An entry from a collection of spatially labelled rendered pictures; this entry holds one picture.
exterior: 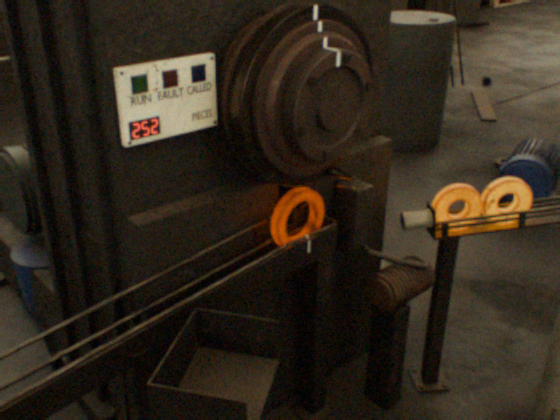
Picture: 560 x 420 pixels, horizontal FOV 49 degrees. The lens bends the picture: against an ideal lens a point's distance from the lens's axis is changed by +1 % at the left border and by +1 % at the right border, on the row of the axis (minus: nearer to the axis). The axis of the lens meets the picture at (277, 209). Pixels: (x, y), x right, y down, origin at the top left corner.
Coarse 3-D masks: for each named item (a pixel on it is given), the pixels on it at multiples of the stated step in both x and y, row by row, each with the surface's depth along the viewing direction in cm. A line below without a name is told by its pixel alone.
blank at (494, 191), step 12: (504, 180) 192; (516, 180) 192; (492, 192) 192; (504, 192) 193; (516, 192) 193; (528, 192) 194; (492, 204) 194; (516, 204) 196; (528, 204) 196; (504, 216) 197
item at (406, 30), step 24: (408, 24) 401; (432, 24) 400; (456, 24) 418; (408, 48) 406; (432, 48) 406; (408, 72) 412; (432, 72) 414; (384, 96) 426; (408, 96) 419; (432, 96) 423; (384, 120) 433; (408, 120) 427; (432, 120) 432; (408, 144) 434; (432, 144) 442
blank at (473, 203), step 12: (444, 192) 191; (456, 192) 191; (468, 192) 192; (432, 204) 195; (444, 204) 193; (468, 204) 194; (480, 204) 194; (444, 216) 195; (456, 216) 197; (468, 216) 195
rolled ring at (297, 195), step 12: (288, 192) 173; (300, 192) 172; (312, 192) 175; (288, 204) 170; (312, 204) 179; (276, 216) 171; (312, 216) 182; (276, 228) 171; (312, 228) 181; (276, 240) 174; (288, 240) 175
